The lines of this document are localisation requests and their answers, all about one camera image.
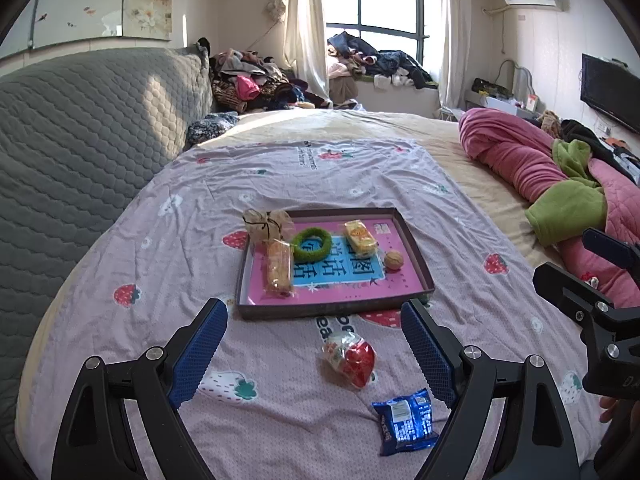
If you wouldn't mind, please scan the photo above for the grey quilted headboard cover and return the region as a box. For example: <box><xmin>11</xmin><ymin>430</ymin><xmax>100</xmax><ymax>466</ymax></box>
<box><xmin>0</xmin><ymin>46</ymin><xmax>213</xmax><ymax>411</ymax></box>

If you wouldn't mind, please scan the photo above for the cream curtain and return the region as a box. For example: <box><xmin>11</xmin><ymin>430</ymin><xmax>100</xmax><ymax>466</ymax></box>
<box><xmin>272</xmin><ymin>0</ymin><xmax>333</xmax><ymax>106</ymax></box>
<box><xmin>436</xmin><ymin>0</ymin><xmax>473</xmax><ymax>111</ymax></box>

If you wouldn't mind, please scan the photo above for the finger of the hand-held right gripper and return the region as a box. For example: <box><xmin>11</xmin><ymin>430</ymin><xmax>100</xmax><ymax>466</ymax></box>
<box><xmin>581</xmin><ymin>227</ymin><xmax>640</xmax><ymax>271</ymax></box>
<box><xmin>532</xmin><ymin>262</ymin><xmax>618</xmax><ymax>331</ymax></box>

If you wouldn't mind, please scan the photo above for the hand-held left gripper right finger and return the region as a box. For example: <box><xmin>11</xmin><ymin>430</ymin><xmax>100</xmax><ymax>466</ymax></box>
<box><xmin>400</xmin><ymin>298</ymin><xmax>581</xmax><ymax>480</ymax></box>

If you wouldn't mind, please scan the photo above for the floral wall painting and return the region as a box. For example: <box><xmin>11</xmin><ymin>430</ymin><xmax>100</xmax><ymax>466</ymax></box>
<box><xmin>0</xmin><ymin>0</ymin><xmax>173</xmax><ymax>51</ymax></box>

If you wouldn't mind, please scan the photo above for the black bag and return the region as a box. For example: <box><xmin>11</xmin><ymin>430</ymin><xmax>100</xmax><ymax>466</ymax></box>
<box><xmin>472</xmin><ymin>78</ymin><xmax>512</xmax><ymax>98</ymax></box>

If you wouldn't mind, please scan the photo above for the green fuzzy hair scrunchie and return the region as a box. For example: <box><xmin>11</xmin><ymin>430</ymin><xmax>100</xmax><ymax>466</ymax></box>
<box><xmin>290</xmin><ymin>227</ymin><xmax>332</xmax><ymax>263</ymax></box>

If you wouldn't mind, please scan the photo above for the dark patterned cloth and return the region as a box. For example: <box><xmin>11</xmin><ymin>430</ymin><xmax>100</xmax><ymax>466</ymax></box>
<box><xmin>186</xmin><ymin>112</ymin><xmax>241</xmax><ymax>146</ymax></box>

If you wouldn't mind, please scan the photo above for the pink and blue book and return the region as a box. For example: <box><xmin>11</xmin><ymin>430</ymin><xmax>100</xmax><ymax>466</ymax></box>
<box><xmin>247</xmin><ymin>216</ymin><xmax>418</xmax><ymax>303</ymax></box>

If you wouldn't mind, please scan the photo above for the beige window seat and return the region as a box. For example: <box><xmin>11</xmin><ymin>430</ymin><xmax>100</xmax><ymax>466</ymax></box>
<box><xmin>327</xmin><ymin>75</ymin><xmax>443</xmax><ymax>120</ymax></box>

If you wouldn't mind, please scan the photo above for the pink box lid tray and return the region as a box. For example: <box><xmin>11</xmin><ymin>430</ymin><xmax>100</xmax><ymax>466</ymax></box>
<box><xmin>235</xmin><ymin>206</ymin><xmax>435</xmax><ymax>321</ymax></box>

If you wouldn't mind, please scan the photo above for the clothes heap on windowsill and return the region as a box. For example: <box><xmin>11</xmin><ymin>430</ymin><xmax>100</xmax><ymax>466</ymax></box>
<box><xmin>326</xmin><ymin>31</ymin><xmax>437</xmax><ymax>90</ymax></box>

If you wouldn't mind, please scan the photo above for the white curved frame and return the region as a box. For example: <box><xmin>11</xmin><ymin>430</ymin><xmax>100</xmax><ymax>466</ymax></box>
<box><xmin>500</xmin><ymin>59</ymin><xmax>535</xmax><ymax>108</ymax></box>

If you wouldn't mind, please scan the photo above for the black wall television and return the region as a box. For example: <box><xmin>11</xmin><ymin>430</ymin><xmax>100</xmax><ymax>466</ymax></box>
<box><xmin>580</xmin><ymin>52</ymin><xmax>640</xmax><ymax>135</ymax></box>

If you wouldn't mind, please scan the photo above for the beige organza pouch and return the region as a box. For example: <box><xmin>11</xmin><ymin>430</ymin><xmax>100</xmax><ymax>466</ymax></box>
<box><xmin>243</xmin><ymin>209</ymin><xmax>294</xmax><ymax>248</ymax></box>

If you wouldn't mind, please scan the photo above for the yellow snack packet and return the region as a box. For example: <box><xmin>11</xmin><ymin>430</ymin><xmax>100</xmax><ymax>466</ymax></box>
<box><xmin>343</xmin><ymin>219</ymin><xmax>379</xmax><ymax>256</ymax></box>

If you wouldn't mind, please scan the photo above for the green blanket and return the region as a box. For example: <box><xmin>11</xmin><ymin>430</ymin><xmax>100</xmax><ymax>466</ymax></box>
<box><xmin>525</xmin><ymin>139</ymin><xmax>608</xmax><ymax>248</ymax></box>

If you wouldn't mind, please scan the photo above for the black cloth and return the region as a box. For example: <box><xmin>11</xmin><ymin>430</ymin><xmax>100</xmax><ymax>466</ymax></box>
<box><xmin>560</xmin><ymin>119</ymin><xmax>640</xmax><ymax>181</ymax></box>

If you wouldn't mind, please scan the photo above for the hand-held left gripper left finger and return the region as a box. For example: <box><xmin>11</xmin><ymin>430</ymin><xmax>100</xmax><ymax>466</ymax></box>
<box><xmin>51</xmin><ymin>298</ymin><xmax>229</xmax><ymax>480</ymax></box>

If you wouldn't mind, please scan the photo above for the person's right hand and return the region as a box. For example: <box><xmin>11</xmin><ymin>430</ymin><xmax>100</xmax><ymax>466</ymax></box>
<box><xmin>599</xmin><ymin>396</ymin><xmax>621</xmax><ymax>424</ymax></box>

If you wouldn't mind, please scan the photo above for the pile of mixed clothes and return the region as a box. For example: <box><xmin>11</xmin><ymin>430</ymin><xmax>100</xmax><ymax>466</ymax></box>
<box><xmin>207</xmin><ymin>37</ymin><xmax>333</xmax><ymax>113</ymax></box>

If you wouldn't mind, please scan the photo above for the blue snack packet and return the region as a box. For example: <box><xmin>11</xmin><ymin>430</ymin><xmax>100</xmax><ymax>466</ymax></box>
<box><xmin>371</xmin><ymin>388</ymin><xmax>440</xmax><ymax>457</ymax></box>

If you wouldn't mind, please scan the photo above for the white table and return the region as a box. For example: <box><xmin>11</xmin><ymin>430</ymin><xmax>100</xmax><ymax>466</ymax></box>
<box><xmin>464</xmin><ymin>89</ymin><xmax>543</xmax><ymax>122</ymax></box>

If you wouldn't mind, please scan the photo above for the clear packet of orange cake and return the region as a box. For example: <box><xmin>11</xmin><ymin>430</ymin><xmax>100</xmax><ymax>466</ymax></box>
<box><xmin>264</xmin><ymin>240</ymin><xmax>295</xmax><ymax>298</ymax></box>

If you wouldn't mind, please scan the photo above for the pink quilt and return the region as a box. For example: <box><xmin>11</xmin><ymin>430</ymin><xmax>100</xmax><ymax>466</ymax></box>
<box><xmin>457</xmin><ymin>107</ymin><xmax>640</xmax><ymax>308</ymax></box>

